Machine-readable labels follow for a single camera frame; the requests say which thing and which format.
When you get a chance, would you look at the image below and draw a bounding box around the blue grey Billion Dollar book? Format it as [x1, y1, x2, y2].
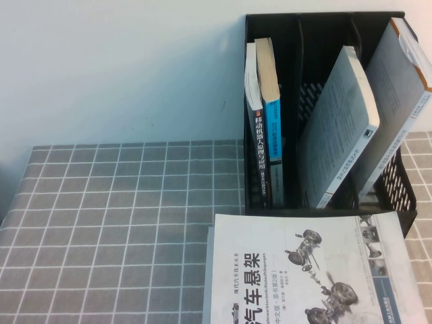
[253, 36, 285, 207]

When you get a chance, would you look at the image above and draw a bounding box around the dark spine robotics book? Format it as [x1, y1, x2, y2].
[244, 42, 271, 208]

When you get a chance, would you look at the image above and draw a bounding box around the white car suspension book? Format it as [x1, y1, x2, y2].
[209, 211, 420, 324]

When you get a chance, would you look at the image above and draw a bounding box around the black plastic book stand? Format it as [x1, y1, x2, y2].
[243, 11, 419, 240]

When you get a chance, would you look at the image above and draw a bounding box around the thin white paperback book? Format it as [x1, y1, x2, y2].
[298, 45, 381, 209]

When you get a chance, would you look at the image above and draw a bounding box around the white book with orange trim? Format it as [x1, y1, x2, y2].
[358, 16, 432, 200]

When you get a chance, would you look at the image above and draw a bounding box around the grey checked tablecloth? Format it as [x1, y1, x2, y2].
[0, 130, 432, 324]

